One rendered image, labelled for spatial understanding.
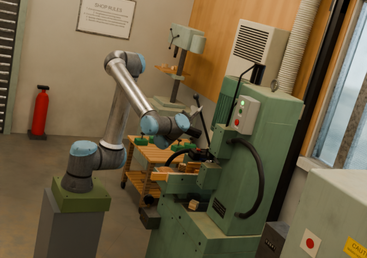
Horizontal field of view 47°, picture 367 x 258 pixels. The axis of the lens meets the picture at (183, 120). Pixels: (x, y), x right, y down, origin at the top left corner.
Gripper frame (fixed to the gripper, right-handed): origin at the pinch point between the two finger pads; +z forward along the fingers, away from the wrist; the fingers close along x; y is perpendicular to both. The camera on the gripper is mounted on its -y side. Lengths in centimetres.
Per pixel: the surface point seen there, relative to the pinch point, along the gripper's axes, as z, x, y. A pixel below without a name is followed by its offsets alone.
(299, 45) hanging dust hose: 150, -5, -9
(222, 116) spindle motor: -3.8, -13.3, -12.0
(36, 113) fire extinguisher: 85, 210, 173
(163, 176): -32.6, 21.1, -8.1
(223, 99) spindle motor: -0.8, -19.9, -6.7
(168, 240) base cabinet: -39, 51, -31
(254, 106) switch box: -23, -43, -24
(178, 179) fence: -28.7, 19.1, -15.2
